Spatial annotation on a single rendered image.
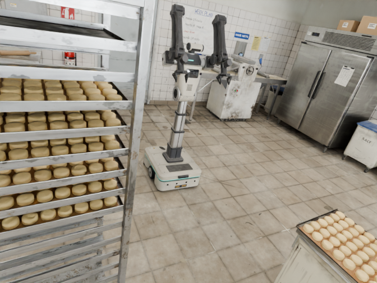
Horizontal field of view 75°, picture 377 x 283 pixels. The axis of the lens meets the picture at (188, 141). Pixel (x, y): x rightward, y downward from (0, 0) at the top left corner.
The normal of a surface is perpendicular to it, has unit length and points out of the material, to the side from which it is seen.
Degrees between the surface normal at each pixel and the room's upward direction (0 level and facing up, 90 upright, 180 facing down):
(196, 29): 90
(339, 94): 90
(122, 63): 90
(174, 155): 90
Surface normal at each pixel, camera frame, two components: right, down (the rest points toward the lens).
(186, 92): 0.42, 0.48
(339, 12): -0.89, 0.05
